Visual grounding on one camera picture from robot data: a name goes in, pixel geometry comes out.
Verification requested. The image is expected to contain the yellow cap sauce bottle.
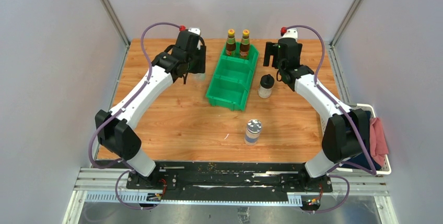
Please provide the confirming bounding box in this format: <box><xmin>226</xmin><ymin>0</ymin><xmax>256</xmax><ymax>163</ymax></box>
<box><xmin>225</xmin><ymin>29</ymin><xmax>237</xmax><ymax>56</ymax></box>
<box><xmin>239</xmin><ymin>29</ymin><xmax>250</xmax><ymax>60</ymax></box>

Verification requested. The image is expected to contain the black cap white powder jar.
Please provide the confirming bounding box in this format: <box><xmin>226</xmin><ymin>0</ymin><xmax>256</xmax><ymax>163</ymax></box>
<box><xmin>258</xmin><ymin>74</ymin><xmax>275</xmax><ymax>99</ymax></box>

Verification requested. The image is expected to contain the black cap salt jar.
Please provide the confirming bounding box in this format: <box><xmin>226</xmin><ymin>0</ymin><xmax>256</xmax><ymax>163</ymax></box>
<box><xmin>193</xmin><ymin>73</ymin><xmax>206</xmax><ymax>81</ymax></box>

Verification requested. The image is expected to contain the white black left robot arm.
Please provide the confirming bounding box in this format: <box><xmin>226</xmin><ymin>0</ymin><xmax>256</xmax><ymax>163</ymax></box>
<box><xmin>95</xmin><ymin>28</ymin><xmax>206</xmax><ymax>189</ymax></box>

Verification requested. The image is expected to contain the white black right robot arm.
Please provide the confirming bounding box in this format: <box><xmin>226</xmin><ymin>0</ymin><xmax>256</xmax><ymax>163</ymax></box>
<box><xmin>263</xmin><ymin>38</ymin><xmax>371</xmax><ymax>192</ymax></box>

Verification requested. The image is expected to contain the green plastic triple bin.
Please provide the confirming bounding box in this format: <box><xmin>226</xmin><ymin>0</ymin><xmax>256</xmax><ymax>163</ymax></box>
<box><xmin>206</xmin><ymin>42</ymin><xmax>259</xmax><ymax>111</ymax></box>

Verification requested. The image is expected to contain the silver lid blue label jar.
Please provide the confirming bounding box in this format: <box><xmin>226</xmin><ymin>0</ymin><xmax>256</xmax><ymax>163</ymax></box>
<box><xmin>244</xmin><ymin>119</ymin><xmax>263</xmax><ymax>146</ymax></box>

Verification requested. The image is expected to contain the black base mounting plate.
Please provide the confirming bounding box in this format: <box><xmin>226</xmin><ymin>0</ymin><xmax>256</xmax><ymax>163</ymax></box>
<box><xmin>126</xmin><ymin>161</ymin><xmax>332</xmax><ymax>203</ymax></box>

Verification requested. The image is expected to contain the dark blue cloth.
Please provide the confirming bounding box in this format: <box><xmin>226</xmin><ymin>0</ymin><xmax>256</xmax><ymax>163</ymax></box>
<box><xmin>342</xmin><ymin>110</ymin><xmax>381</xmax><ymax>171</ymax></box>

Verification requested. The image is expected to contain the pink cloth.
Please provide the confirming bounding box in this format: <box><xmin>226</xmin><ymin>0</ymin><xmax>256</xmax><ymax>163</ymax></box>
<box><xmin>369</xmin><ymin>117</ymin><xmax>389</xmax><ymax>167</ymax></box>

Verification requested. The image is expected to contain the white plastic basket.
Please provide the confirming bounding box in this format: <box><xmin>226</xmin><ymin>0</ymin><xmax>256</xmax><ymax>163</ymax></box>
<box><xmin>319</xmin><ymin>103</ymin><xmax>391</xmax><ymax>175</ymax></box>

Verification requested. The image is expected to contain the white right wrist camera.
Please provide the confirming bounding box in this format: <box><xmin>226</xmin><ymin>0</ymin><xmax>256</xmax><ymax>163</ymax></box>
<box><xmin>280</xmin><ymin>27</ymin><xmax>298</xmax><ymax>41</ymax></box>

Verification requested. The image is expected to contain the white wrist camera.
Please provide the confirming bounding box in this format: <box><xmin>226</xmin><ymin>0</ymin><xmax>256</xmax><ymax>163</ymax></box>
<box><xmin>280</xmin><ymin>27</ymin><xmax>298</xmax><ymax>41</ymax></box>
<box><xmin>177</xmin><ymin>26</ymin><xmax>201</xmax><ymax>50</ymax></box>

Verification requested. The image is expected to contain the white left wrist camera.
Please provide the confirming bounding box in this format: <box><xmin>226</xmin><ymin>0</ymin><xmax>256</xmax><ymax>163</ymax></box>
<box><xmin>177</xmin><ymin>26</ymin><xmax>201</xmax><ymax>50</ymax></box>

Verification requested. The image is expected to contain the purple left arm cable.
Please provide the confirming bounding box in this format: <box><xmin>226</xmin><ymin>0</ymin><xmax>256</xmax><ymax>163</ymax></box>
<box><xmin>88</xmin><ymin>22</ymin><xmax>182</xmax><ymax>210</ymax></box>

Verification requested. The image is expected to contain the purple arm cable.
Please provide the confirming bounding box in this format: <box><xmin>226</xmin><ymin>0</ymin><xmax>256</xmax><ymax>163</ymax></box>
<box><xmin>285</xmin><ymin>25</ymin><xmax>378</xmax><ymax>215</ymax></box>
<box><xmin>88</xmin><ymin>22</ymin><xmax>182</xmax><ymax>210</ymax></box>

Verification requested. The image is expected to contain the right aluminium corner post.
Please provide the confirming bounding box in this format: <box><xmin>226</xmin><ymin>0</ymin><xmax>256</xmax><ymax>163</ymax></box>
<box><xmin>330</xmin><ymin>0</ymin><xmax>363</xmax><ymax>48</ymax></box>

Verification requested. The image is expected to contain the aluminium corner frame post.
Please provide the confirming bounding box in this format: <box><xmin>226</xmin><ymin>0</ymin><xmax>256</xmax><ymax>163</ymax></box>
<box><xmin>100</xmin><ymin>0</ymin><xmax>131</xmax><ymax>49</ymax></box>

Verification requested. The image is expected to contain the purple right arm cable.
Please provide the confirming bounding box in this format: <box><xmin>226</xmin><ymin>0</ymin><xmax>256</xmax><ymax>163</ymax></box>
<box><xmin>285</xmin><ymin>25</ymin><xmax>378</xmax><ymax>215</ymax></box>

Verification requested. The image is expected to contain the aluminium front rail frame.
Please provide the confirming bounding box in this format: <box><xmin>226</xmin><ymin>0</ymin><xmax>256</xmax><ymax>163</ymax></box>
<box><xmin>63</xmin><ymin>161</ymin><xmax>398</xmax><ymax>223</ymax></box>

